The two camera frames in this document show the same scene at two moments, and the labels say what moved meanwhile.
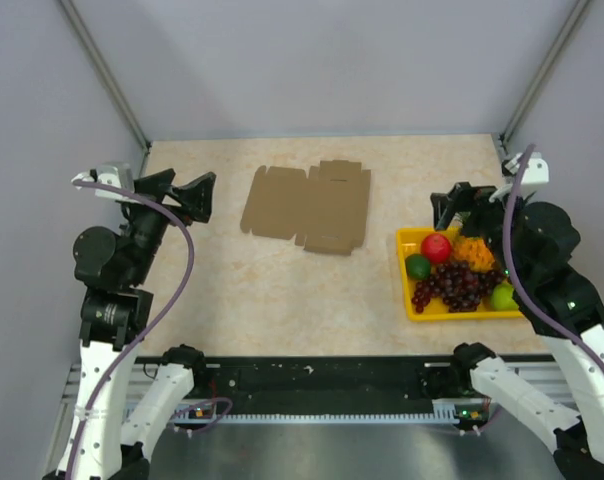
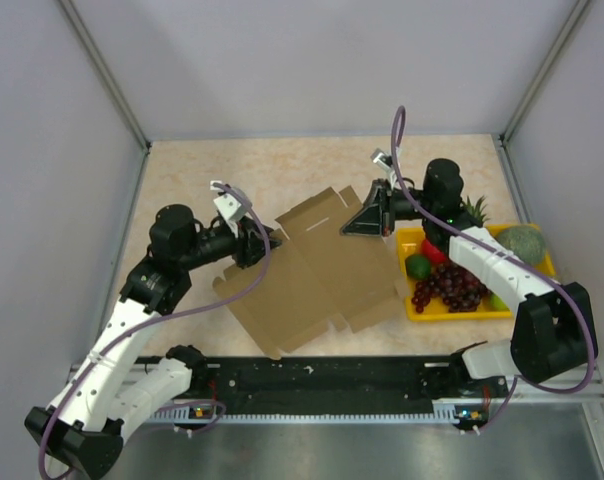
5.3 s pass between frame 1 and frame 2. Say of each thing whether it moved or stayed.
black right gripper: moved
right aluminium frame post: stayed
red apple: stayed
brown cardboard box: moved
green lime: stayed
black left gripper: moved
